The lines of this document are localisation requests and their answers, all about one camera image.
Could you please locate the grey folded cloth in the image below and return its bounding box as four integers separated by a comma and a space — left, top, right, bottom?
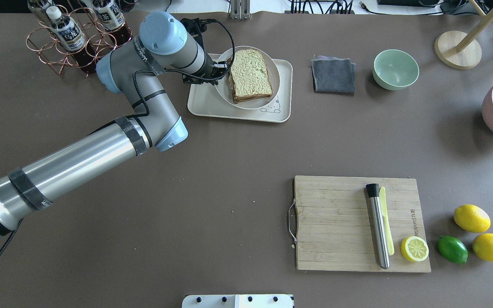
310, 55, 356, 95

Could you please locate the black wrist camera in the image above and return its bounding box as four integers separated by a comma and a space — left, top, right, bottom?
180, 18, 208, 49

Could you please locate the wooden cup stand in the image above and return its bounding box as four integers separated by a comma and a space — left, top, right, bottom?
433, 0, 493, 70

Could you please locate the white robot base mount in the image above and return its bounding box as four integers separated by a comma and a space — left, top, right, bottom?
181, 293, 295, 308

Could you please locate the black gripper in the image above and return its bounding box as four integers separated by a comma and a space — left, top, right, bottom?
182, 52, 229, 84

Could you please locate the cream rabbit tray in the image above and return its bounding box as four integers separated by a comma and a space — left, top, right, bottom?
187, 59, 293, 123

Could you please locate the yellow plastic knife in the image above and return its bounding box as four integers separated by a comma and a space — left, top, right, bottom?
379, 187, 395, 256

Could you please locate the copper wire bottle rack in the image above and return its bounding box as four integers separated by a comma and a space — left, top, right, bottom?
26, 0, 135, 76

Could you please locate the half lemon slice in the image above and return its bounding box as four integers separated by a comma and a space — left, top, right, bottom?
401, 236, 430, 262

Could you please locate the yellow lemon upper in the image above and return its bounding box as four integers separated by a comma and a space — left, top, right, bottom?
453, 204, 491, 233

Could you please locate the green bowl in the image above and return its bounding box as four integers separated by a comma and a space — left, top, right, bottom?
372, 49, 419, 90

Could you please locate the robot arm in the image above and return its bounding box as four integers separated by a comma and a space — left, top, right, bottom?
0, 11, 229, 238

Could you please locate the green lime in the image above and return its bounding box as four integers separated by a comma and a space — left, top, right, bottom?
437, 236, 468, 264

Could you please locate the yellow lemon lower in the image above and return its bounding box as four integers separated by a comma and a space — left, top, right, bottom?
472, 233, 493, 262

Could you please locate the tea bottle top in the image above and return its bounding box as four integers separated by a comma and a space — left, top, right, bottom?
92, 0, 133, 47

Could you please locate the yellow lemon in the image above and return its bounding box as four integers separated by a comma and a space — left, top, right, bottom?
472, 233, 493, 262
453, 204, 491, 233

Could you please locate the bread slice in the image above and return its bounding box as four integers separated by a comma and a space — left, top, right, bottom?
226, 48, 273, 104

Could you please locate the wooden cutting board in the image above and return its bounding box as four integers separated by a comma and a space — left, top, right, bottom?
294, 175, 432, 273

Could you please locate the white round plate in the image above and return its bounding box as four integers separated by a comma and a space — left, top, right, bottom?
215, 46, 280, 110

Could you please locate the tea bottle lower left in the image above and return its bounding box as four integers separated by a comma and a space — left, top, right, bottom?
45, 6, 97, 74

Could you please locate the steel muddler black tip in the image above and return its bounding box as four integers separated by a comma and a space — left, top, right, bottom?
365, 183, 391, 270

